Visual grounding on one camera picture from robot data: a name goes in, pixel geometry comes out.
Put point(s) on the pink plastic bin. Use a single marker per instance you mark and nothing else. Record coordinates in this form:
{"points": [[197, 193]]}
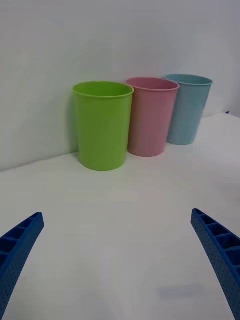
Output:
{"points": [[150, 120]]}

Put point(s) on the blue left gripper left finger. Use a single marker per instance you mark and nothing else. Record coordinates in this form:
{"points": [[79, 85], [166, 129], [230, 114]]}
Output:
{"points": [[17, 252]]}

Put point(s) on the green plastic bin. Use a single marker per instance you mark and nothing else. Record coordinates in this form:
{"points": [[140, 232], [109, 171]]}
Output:
{"points": [[102, 130]]}

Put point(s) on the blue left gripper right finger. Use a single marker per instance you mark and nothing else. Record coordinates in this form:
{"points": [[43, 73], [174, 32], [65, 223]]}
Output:
{"points": [[222, 252]]}

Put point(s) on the pale blue plastic bin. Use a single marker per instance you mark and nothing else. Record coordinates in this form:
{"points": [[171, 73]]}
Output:
{"points": [[188, 112]]}

